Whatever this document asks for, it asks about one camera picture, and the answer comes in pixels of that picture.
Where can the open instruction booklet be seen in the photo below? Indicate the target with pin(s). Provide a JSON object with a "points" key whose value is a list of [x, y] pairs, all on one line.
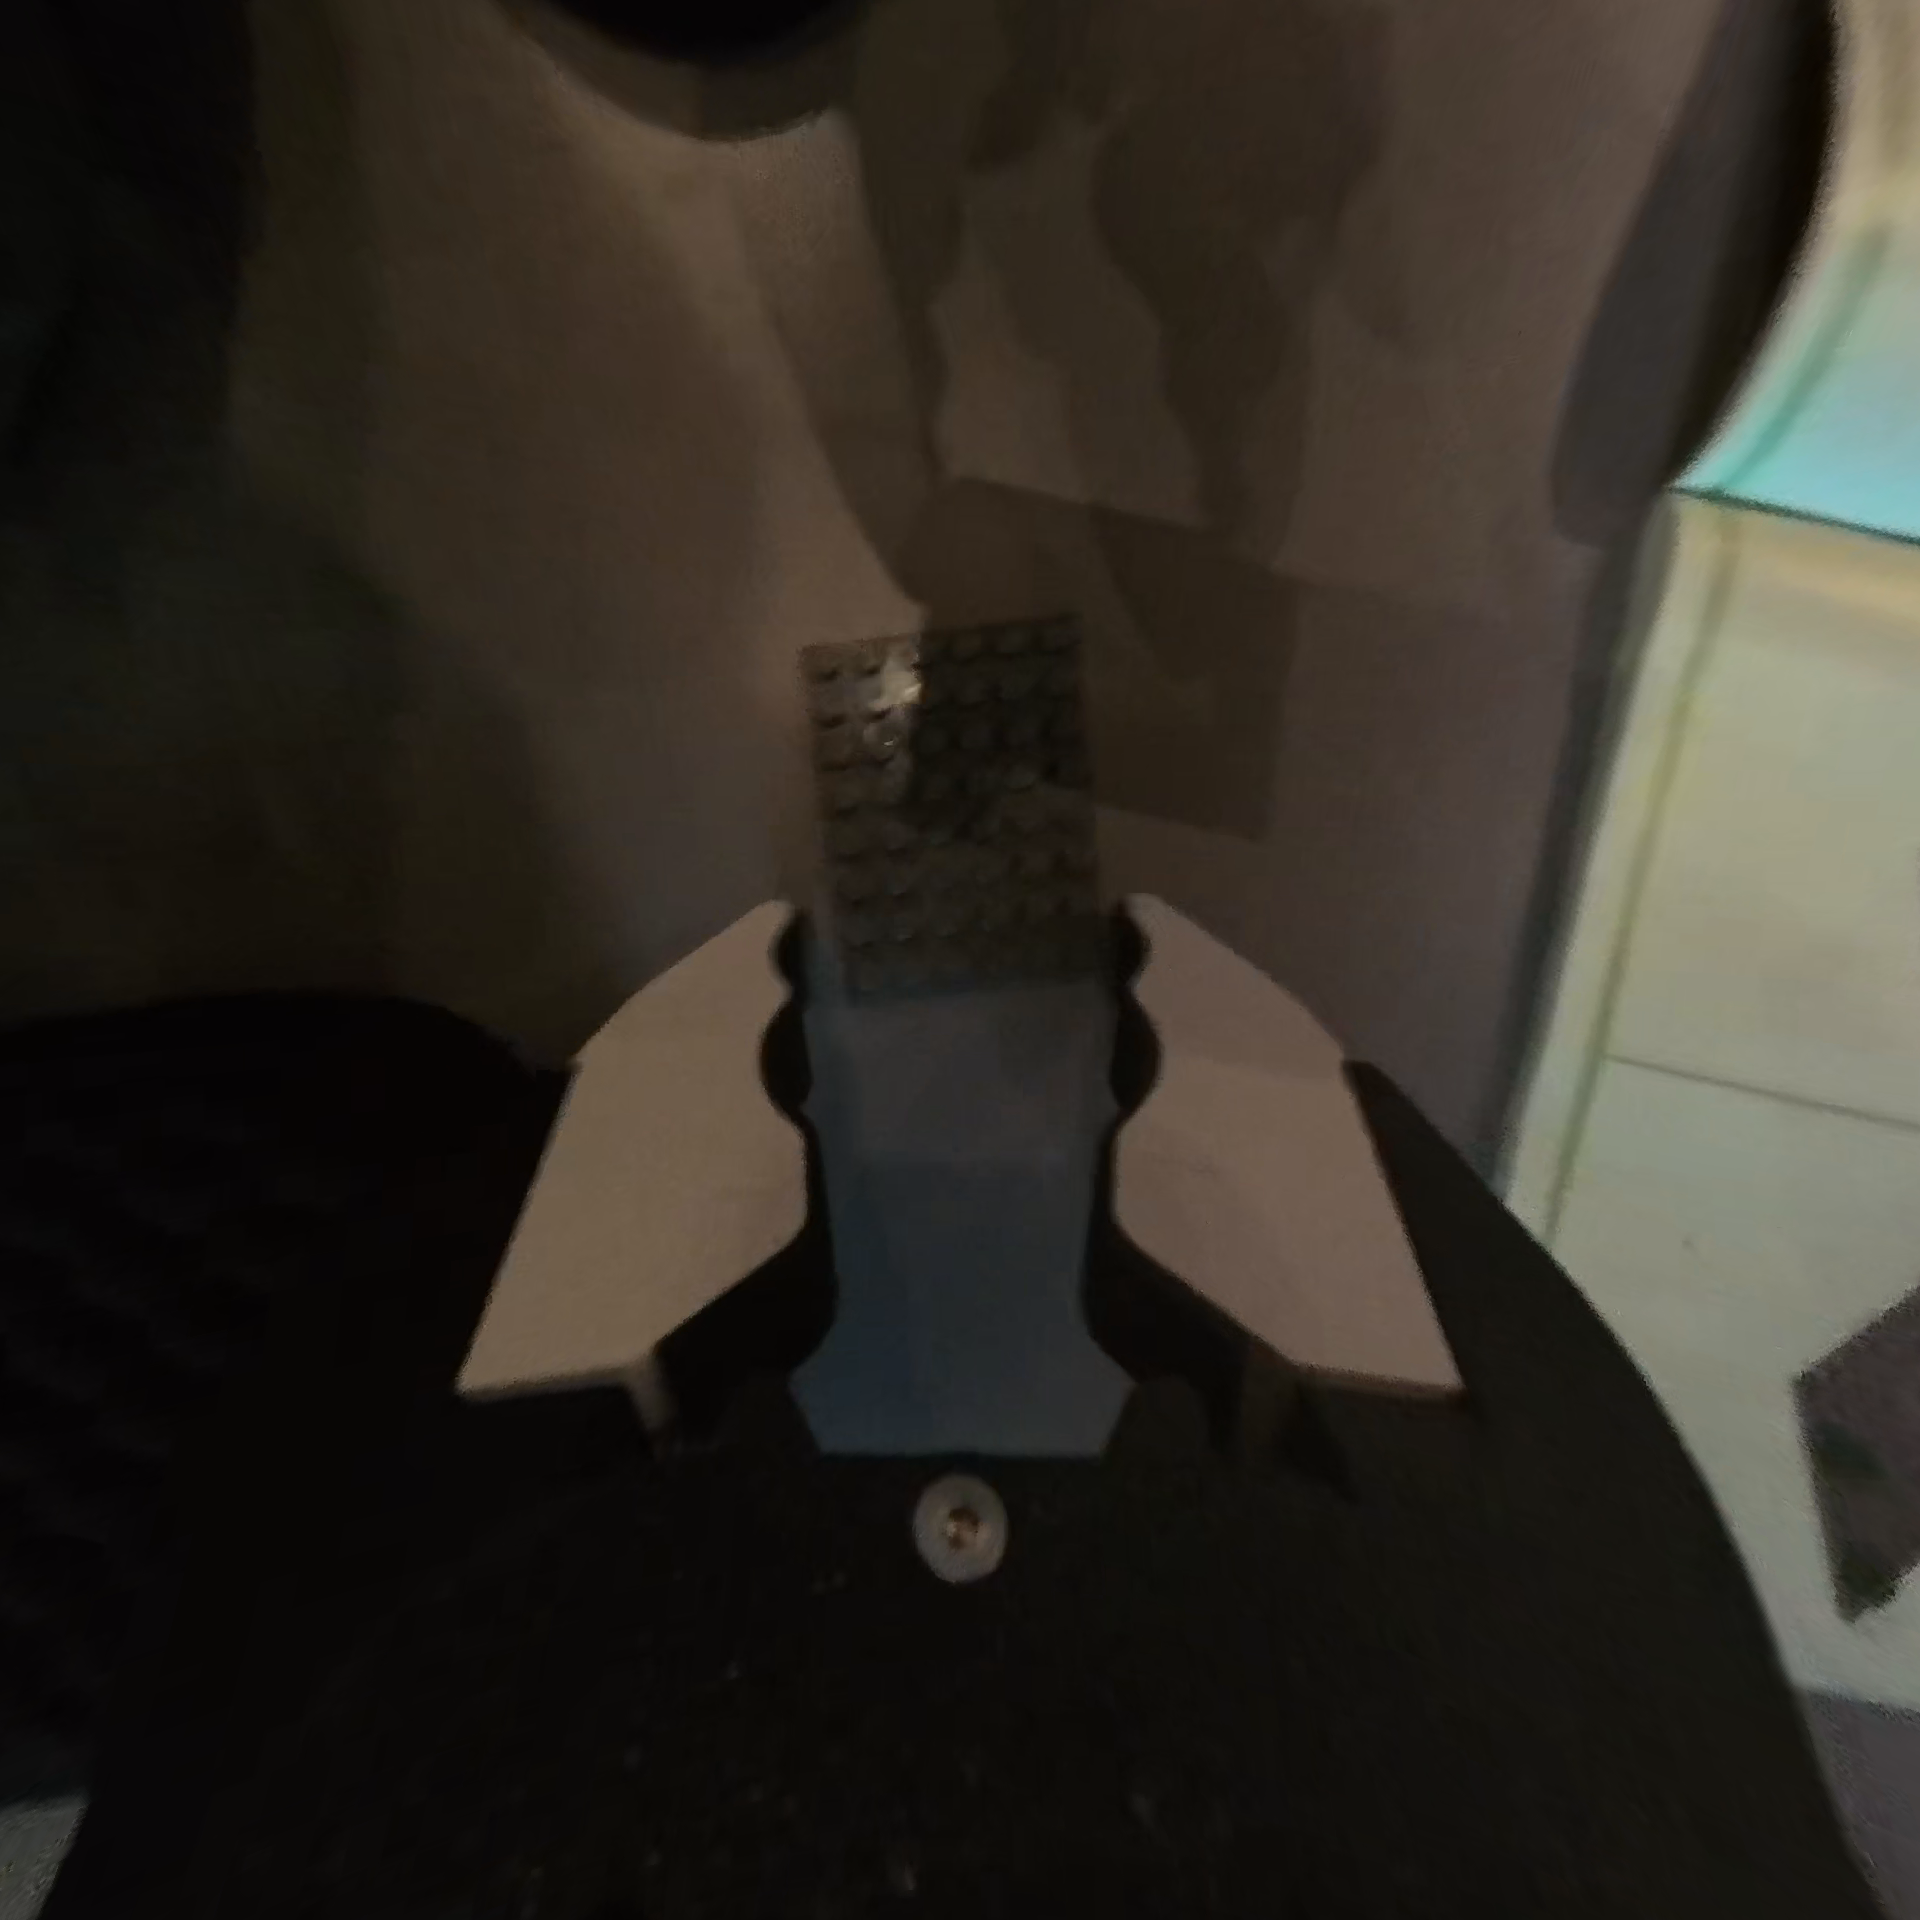
{"points": [[1725, 902]]}

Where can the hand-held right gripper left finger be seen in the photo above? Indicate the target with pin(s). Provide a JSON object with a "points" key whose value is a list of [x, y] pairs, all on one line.
{"points": [[645, 1201]]}

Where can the dark grey studded brick plate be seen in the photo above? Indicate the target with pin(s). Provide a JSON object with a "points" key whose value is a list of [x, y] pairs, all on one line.
{"points": [[967, 810]]}

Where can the grey desk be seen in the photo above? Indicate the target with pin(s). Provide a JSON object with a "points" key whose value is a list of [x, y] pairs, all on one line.
{"points": [[523, 599]]}

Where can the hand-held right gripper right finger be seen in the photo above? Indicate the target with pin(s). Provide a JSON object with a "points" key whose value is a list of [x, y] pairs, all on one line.
{"points": [[1277, 1215]]}

